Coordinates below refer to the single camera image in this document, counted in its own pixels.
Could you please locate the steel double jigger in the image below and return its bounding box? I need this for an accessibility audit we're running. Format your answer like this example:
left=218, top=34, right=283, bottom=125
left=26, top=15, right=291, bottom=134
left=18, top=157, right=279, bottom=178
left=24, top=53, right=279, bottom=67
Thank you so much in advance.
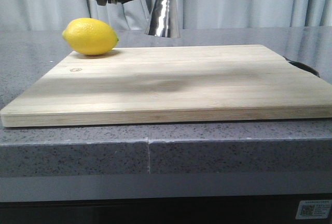
left=145, top=0, right=180, bottom=38

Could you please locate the grey curtain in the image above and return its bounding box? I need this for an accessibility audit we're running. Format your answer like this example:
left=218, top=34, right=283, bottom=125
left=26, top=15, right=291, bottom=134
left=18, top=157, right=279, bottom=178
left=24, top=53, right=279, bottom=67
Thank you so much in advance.
left=1, top=0, right=331, bottom=31

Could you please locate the wooden cutting board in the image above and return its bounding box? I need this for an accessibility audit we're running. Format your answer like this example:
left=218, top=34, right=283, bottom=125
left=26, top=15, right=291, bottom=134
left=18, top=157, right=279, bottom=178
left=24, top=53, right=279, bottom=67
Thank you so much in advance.
left=1, top=45, right=331, bottom=127

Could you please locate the white QR code label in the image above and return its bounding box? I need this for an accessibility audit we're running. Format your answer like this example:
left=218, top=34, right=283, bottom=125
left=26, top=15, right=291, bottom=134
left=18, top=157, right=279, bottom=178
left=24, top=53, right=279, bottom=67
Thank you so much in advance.
left=295, top=200, right=331, bottom=220

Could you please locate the yellow lemon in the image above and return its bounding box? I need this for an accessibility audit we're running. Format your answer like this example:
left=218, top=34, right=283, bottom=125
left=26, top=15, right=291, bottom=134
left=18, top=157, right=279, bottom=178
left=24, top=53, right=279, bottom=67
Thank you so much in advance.
left=62, top=18, right=118, bottom=55

